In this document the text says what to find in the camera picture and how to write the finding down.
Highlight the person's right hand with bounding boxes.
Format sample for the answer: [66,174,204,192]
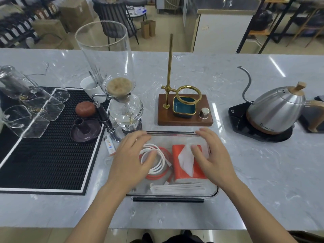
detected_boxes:
[190,127,240,194]

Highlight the person's left hand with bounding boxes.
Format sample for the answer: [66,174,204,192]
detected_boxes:
[106,130,159,194]

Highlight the clear plastic container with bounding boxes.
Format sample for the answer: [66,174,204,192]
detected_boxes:
[124,134,219,198]

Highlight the red cable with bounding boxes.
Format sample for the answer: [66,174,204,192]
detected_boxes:
[141,146,176,182]

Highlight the white cable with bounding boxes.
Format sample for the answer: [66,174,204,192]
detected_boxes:
[138,143,173,176]

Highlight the clear container lid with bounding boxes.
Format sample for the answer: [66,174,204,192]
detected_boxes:
[121,131,219,203]

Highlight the person's left forearm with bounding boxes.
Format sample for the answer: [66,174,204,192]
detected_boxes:
[65,183,128,243]

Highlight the person's right forearm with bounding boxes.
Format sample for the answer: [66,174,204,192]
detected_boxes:
[222,178,299,243]

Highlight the person's black clothing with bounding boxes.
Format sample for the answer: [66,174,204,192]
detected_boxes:
[129,230,216,243]

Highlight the large cardboard box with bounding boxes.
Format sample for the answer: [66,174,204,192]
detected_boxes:
[58,0,95,32]

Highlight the white orange lighter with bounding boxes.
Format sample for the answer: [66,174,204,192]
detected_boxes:
[103,135,117,157]

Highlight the orange tissue pack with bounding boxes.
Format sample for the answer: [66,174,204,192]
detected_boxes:
[172,143,209,184]

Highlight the purple saucer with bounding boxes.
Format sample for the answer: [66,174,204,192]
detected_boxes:
[70,117,102,143]

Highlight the black kettle base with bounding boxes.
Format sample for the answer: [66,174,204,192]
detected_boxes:
[228,102,294,143]

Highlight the wooden brass pour-over stand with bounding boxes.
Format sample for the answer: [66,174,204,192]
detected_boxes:
[157,33,214,127]

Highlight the small purple cup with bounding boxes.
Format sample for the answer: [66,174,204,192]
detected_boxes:
[74,117,88,134]

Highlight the teal square dish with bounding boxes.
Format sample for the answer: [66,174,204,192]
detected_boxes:
[172,96,197,118]

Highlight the brown round clay lid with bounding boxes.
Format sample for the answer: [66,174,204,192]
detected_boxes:
[75,101,97,118]

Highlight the black rubber bar mat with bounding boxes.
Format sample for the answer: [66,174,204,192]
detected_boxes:
[0,86,112,196]

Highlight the steel gooseneck kettle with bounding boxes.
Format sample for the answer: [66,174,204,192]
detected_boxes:
[237,66,324,135]

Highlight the white ceramic cup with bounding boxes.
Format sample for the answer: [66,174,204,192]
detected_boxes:
[80,76,107,104]

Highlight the clear glass pitcher gold trim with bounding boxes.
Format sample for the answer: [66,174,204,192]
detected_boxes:
[19,87,65,122]

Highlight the tall clear glass pitcher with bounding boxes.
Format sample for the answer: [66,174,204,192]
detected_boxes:
[23,62,70,103]

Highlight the glass siphon coffee maker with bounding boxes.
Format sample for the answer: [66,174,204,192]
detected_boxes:
[75,20,144,142]

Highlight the dark wooden chair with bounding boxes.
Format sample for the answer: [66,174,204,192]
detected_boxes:
[288,230,324,243]

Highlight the white counter cabinet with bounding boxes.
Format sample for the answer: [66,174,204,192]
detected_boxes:
[182,0,260,53]

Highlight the glass teapot with metal lid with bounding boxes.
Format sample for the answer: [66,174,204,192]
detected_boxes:
[0,65,41,100]

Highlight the black bag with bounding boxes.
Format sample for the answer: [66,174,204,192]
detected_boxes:
[252,9,273,31]

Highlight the dark slatted chair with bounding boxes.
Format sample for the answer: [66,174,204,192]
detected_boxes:
[92,0,140,51]

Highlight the round side table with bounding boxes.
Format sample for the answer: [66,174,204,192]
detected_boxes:
[126,5,148,21]

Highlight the grey cushioned chair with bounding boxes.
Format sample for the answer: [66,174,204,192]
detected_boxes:
[124,0,148,7]

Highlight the white appliance unit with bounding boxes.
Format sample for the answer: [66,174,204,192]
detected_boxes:
[156,0,181,14]

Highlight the row of dark labelled bottles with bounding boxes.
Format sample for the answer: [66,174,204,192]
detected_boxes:
[0,1,59,47]

